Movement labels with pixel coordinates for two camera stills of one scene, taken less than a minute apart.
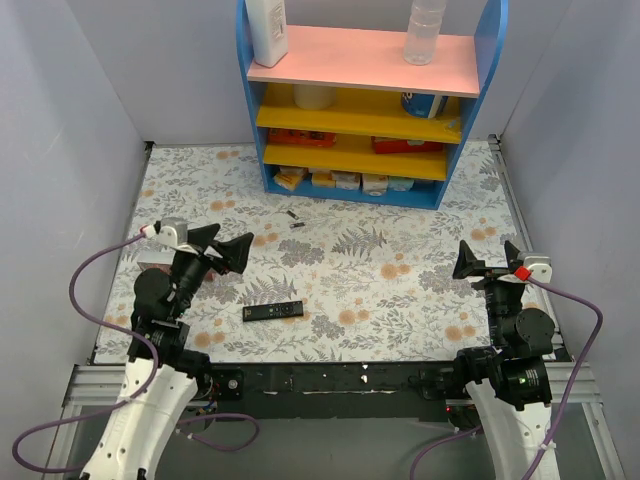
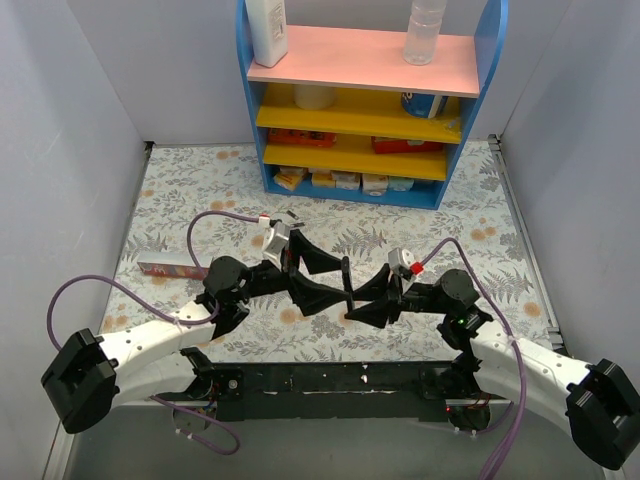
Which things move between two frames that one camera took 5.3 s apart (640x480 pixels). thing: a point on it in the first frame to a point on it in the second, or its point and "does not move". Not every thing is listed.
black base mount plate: x=334 y=391 does not move
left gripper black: x=209 y=253 to x=289 y=270
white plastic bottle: x=269 y=33 does not move
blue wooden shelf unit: x=345 y=115 does not move
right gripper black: x=493 y=273 to x=393 y=293
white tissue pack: x=347 y=180 does not move
